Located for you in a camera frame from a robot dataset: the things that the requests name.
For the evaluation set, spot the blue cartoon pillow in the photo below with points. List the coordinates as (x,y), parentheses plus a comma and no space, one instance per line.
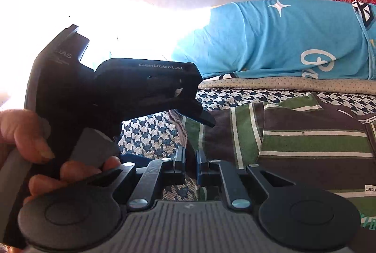
(279,36)

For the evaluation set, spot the houndstooth bed blanket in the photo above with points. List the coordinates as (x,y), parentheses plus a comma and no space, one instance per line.
(141,138)

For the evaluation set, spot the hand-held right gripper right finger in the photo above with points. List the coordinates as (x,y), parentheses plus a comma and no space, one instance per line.
(202,166)

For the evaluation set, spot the green brown striped shirt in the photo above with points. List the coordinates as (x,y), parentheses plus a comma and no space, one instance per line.
(308,141)

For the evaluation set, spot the person's left hand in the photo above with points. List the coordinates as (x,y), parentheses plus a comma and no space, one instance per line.
(26,135)

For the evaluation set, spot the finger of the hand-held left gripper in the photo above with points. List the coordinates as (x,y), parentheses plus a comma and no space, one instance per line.
(182,105)
(152,77)

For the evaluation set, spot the beige dotted bed sheet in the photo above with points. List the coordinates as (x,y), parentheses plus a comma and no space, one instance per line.
(264,84)

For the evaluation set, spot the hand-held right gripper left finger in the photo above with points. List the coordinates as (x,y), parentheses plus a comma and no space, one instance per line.
(180,166)

